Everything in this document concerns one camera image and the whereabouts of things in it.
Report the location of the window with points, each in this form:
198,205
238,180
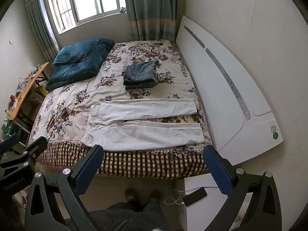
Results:
84,0

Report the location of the teal pillow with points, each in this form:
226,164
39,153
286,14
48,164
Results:
74,51

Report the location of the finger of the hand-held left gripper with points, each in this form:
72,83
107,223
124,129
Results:
8,140
33,148

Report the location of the wooden folding desk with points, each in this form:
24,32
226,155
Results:
26,91

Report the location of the brown slipper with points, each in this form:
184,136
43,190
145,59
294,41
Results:
131,194
154,196

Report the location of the small red item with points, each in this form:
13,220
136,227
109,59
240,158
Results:
12,98

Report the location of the black phone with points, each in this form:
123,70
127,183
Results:
195,196

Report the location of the small item on sill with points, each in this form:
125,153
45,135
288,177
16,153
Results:
123,10

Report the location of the white nightstand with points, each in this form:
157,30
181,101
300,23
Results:
204,214

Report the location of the teal quilt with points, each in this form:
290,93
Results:
79,73

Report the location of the folded blue jeans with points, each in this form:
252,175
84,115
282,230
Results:
139,71

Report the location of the wide teal curtain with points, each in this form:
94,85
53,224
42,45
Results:
151,9

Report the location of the floral blanket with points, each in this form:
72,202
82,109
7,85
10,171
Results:
72,110

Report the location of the yellow box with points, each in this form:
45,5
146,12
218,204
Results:
40,91

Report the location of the folded dark pants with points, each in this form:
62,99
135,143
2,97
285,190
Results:
139,85

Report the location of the white pants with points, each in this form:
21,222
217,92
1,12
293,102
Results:
144,134

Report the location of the narrow teal curtain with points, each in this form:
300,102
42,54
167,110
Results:
42,28

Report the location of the white headboard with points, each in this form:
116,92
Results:
216,77

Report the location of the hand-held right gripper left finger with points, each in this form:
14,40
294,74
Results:
89,170

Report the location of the person's grey trouser legs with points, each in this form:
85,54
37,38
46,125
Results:
130,217

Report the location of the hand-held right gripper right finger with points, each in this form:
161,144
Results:
216,173

